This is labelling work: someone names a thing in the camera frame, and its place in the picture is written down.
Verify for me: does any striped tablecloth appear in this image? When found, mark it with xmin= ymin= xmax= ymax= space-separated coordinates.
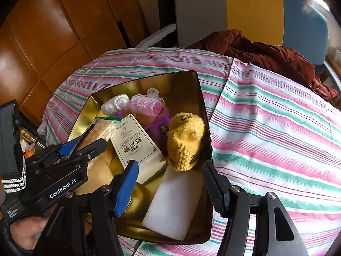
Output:
xmin=41 ymin=47 xmax=341 ymax=256

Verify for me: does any grey yellow blue chair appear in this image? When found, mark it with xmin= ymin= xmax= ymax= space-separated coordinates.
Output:
xmin=136 ymin=0 xmax=341 ymax=86

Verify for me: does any white tablecloth clip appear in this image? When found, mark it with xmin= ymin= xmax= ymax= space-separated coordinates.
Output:
xmin=37 ymin=121 xmax=49 ymax=136

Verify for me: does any white card box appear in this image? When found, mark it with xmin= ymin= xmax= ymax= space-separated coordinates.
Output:
xmin=110 ymin=114 xmax=168 ymax=184

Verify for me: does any maroon jacket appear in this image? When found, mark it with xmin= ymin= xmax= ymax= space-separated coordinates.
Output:
xmin=185 ymin=29 xmax=340 ymax=102

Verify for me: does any gold tin box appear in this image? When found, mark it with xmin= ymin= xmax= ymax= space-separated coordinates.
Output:
xmin=66 ymin=71 xmax=214 ymax=245

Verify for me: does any wooden cabinet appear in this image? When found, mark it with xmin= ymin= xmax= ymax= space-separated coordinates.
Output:
xmin=0 ymin=0 xmax=146 ymax=118

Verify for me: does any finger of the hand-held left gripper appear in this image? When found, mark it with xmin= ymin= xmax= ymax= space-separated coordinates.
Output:
xmin=25 ymin=137 xmax=81 ymax=167
xmin=52 ymin=138 xmax=107 ymax=173

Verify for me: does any pink hair roller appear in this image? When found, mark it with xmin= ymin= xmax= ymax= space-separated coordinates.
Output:
xmin=129 ymin=95 xmax=164 ymax=115

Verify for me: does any green-edged snack packet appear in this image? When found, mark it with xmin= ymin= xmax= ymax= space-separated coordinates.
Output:
xmin=77 ymin=117 xmax=118 ymax=152

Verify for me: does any person's left hand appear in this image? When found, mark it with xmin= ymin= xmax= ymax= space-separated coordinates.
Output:
xmin=9 ymin=215 xmax=50 ymax=250

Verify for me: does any white foam block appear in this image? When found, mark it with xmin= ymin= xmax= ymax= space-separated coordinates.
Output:
xmin=142 ymin=165 xmax=203 ymax=241

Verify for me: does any white plastic bag bundle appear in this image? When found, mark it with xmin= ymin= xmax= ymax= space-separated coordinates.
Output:
xmin=101 ymin=94 xmax=130 ymax=115

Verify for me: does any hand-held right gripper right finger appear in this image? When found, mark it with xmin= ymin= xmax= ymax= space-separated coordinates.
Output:
xmin=202 ymin=160 xmax=309 ymax=256

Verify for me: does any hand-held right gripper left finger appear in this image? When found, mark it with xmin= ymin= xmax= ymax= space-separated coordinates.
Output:
xmin=35 ymin=160 xmax=139 ymax=256

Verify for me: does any gold metal object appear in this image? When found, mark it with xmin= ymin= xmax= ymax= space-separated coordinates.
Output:
xmin=20 ymin=127 xmax=44 ymax=150

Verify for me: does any person's left forearm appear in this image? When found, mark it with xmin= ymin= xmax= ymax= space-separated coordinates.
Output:
xmin=0 ymin=223 xmax=18 ymax=256

